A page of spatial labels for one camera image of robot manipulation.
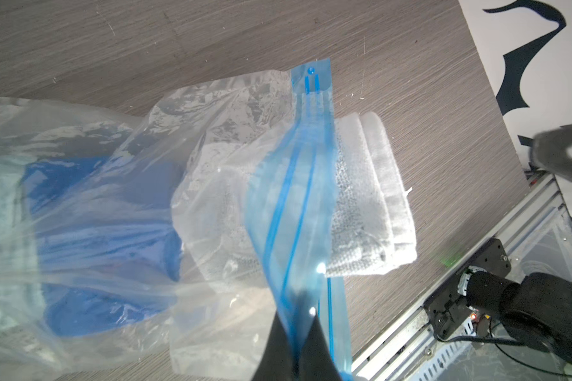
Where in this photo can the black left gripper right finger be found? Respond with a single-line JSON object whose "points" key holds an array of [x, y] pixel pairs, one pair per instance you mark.
{"points": [[315, 362]]}

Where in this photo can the clear vacuum bag blue zip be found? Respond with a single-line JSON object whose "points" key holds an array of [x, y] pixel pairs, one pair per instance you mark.
{"points": [[289, 201]]}

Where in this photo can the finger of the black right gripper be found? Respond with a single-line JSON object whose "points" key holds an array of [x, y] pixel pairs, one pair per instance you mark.
{"points": [[550, 151]]}

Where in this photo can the blue towel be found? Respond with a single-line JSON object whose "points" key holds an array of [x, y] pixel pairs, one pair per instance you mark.
{"points": [[108, 232]]}

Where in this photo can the grey towel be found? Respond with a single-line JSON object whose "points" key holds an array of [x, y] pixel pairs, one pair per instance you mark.
{"points": [[373, 231]]}

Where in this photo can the light teal towel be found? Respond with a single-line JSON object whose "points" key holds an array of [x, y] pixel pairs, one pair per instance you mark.
{"points": [[18, 253]]}

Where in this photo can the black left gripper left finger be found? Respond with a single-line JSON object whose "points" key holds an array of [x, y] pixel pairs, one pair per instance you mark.
{"points": [[277, 363]]}

